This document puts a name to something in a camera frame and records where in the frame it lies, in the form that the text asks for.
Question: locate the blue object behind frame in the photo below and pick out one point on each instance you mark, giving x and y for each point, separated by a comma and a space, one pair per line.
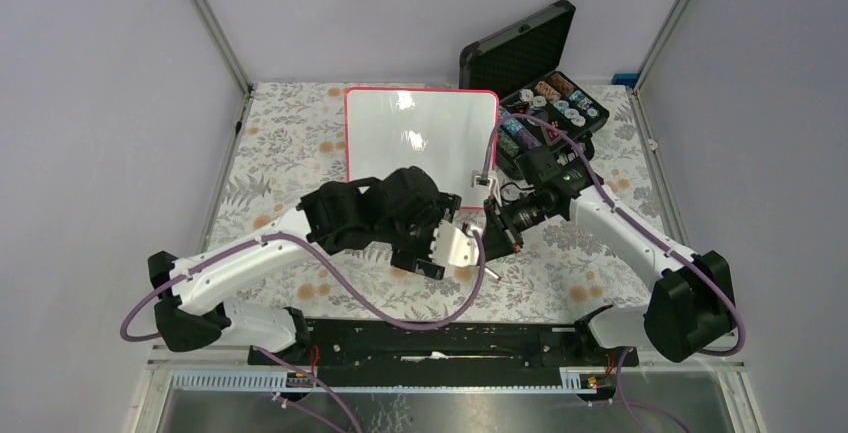
628, 80

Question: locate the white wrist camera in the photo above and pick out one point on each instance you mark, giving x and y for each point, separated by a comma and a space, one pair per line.
482, 179
451, 246

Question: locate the pink framed whiteboard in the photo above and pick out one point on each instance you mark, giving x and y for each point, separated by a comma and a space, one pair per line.
444, 132

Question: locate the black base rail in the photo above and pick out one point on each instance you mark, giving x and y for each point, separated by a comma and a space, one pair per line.
368, 353

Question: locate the open black chip case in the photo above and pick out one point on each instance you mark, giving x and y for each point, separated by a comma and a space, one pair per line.
519, 64

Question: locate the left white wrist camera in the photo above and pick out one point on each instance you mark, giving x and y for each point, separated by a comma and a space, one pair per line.
451, 246

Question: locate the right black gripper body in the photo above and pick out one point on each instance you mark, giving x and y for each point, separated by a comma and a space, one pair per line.
498, 219

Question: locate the silver red marker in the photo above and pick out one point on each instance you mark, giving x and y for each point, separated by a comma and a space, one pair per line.
489, 273

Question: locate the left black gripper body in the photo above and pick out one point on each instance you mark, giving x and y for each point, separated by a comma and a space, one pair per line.
412, 241

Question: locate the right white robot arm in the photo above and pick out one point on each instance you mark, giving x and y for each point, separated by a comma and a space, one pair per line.
691, 308

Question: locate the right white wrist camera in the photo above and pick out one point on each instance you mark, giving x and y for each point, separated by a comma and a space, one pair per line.
482, 179

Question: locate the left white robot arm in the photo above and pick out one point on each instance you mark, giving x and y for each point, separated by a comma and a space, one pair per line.
197, 307

